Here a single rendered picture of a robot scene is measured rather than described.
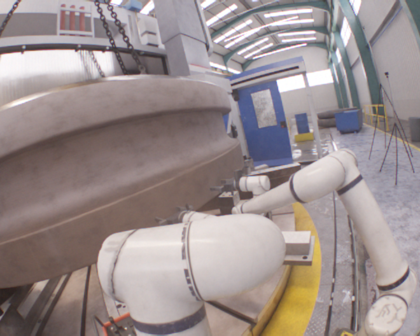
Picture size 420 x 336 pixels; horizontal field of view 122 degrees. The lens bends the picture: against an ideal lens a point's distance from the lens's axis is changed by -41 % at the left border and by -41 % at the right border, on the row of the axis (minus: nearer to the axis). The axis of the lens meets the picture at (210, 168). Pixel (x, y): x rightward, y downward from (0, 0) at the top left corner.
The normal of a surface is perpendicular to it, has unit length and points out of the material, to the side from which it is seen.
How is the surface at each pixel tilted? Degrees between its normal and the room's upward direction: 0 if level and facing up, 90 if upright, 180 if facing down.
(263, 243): 57
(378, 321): 10
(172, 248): 32
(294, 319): 0
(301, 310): 0
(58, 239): 90
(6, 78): 90
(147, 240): 24
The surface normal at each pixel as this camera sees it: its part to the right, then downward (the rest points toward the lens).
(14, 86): 0.83, -0.09
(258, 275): 0.40, 0.14
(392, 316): -0.33, -0.89
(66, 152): 0.59, 0.02
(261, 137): -0.52, 0.29
